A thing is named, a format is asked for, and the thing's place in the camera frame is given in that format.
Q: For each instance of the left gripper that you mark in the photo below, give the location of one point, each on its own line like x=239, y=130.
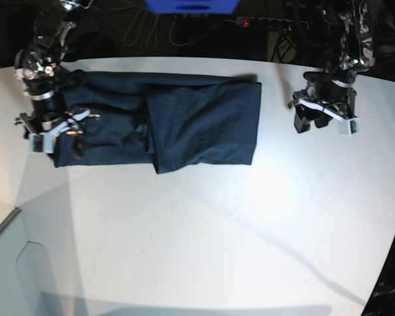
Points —
x=308, y=108

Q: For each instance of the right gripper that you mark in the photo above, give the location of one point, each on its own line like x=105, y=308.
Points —
x=69, y=123

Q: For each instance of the navy blue t-shirt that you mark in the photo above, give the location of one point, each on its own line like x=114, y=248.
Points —
x=167, y=120

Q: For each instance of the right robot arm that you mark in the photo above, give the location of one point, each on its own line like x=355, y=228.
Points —
x=38, y=69

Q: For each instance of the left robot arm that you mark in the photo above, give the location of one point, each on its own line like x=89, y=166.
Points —
x=329, y=93

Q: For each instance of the white power strip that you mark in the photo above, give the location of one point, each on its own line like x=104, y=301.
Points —
x=268, y=24

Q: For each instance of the blue plastic box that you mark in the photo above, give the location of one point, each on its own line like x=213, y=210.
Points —
x=192, y=6

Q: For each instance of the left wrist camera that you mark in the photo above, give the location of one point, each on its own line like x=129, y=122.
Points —
x=349, y=126

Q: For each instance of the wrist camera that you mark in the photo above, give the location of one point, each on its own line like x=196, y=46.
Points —
x=349, y=126
x=41, y=143

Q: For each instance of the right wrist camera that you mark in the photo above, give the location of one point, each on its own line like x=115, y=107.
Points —
x=41, y=143

